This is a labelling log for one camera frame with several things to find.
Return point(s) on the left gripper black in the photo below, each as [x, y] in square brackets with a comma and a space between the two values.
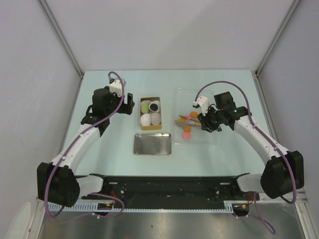
[126, 108]

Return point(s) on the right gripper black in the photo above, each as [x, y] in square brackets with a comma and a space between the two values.
[205, 123]

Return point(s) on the green sandwich cookie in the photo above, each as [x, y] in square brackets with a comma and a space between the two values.
[145, 108]

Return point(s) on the metal tongs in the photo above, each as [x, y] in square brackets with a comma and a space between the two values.
[188, 122]

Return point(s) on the black sandwich cookie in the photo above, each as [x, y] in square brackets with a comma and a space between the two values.
[154, 107]

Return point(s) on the silver tin lid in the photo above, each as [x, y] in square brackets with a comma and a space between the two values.
[152, 144]

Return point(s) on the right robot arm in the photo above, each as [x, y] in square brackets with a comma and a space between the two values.
[284, 169]

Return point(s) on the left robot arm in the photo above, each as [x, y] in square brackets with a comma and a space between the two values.
[56, 181]

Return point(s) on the white paper cup far-left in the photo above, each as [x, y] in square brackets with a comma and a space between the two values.
[147, 102]

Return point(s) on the orange flower cookie upper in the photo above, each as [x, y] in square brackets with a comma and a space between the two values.
[194, 114]

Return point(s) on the orange flower cookie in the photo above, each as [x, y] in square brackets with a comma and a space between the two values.
[194, 114]
[187, 129]

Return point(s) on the white paper cup far-right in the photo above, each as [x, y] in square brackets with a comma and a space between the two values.
[156, 102]

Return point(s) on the orange flower cookie lower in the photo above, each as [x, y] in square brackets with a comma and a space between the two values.
[187, 129]

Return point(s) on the white paper cup near-left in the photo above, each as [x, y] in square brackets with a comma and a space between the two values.
[146, 120]

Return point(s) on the clear plastic tray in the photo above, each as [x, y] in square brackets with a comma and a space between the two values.
[182, 105]

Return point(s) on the white paper cup near-right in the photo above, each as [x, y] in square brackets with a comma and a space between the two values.
[155, 119]

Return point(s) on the gold cookie tin box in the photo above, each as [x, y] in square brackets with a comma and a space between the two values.
[151, 127]

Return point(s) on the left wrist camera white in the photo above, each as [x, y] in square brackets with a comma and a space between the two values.
[115, 86]

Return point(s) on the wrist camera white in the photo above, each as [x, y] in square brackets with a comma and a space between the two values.
[115, 86]
[203, 103]

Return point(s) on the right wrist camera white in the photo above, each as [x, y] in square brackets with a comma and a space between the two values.
[203, 103]

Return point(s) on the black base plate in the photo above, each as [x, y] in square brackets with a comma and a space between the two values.
[172, 192]

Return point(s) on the aluminium frame rail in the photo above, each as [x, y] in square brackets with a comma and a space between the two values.
[300, 197]

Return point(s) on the left corner frame post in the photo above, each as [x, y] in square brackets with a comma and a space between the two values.
[60, 36]

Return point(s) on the corner frame post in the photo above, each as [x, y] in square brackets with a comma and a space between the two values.
[60, 36]
[278, 35]

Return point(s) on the white slotted cable duct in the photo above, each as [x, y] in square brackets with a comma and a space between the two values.
[104, 207]

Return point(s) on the right corner frame post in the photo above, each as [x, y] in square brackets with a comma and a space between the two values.
[278, 35]

